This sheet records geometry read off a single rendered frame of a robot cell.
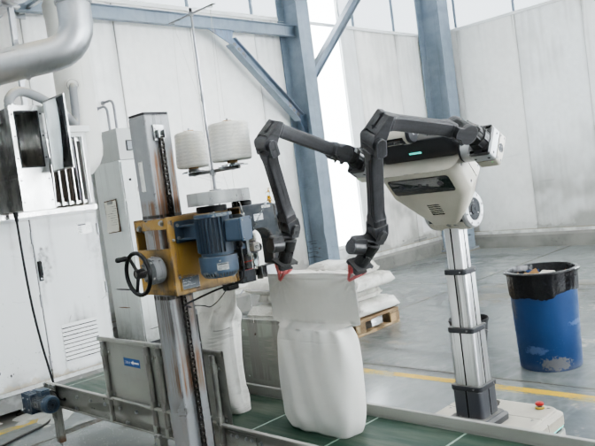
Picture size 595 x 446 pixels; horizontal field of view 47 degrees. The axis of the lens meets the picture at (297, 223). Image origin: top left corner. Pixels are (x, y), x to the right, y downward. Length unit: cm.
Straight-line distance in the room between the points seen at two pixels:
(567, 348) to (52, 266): 369
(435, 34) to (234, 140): 910
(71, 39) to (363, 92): 584
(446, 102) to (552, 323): 722
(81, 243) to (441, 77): 741
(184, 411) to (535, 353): 259
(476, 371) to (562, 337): 169
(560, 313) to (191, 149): 271
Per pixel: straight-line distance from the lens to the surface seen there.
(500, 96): 1126
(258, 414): 325
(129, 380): 367
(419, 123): 242
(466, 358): 309
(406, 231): 1073
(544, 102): 1094
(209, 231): 262
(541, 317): 464
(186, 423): 289
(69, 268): 554
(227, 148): 270
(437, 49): 1158
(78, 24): 527
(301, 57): 900
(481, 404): 311
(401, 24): 1141
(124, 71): 758
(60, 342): 554
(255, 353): 364
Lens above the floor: 139
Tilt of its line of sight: 3 degrees down
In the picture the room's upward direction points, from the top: 8 degrees counter-clockwise
